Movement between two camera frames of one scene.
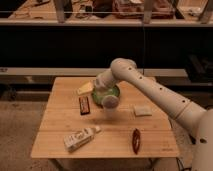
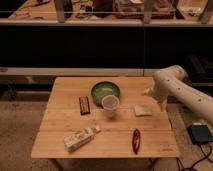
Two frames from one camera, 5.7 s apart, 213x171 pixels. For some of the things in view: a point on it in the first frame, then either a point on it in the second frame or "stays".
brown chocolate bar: [84, 105] stays
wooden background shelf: [112, 13] stays
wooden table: [73, 126] stays
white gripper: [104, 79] → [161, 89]
